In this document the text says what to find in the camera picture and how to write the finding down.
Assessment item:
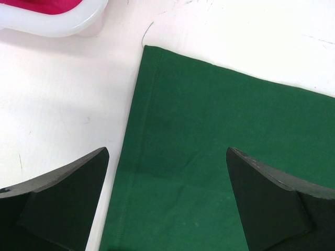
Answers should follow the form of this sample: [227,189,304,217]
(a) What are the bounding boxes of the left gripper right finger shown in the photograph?
[226,147,334,250]

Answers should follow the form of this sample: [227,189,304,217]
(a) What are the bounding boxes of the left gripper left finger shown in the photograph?
[1,147,109,250]

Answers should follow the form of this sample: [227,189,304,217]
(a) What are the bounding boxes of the green t-shirt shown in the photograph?
[100,46,334,250]

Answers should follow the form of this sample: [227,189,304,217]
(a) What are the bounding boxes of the white plastic basket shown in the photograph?
[1,1,108,38]

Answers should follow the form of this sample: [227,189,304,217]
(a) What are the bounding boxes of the pink t-shirt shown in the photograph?
[1,0,82,15]

